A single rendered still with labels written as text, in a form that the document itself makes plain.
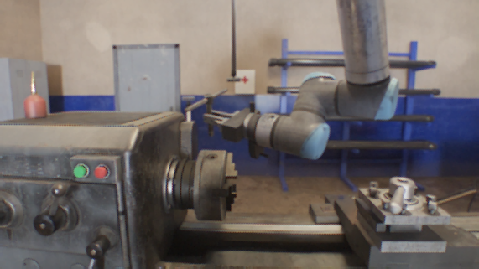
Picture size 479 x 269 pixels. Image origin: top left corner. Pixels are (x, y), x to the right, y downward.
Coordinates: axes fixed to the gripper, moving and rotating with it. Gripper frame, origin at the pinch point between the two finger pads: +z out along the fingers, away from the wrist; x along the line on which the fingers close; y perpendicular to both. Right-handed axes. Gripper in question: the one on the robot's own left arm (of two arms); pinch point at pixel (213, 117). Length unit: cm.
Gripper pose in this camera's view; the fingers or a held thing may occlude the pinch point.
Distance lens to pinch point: 74.3
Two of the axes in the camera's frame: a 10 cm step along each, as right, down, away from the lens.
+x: -5.4, 3.8, -7.5
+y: -0.5, -9.1, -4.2
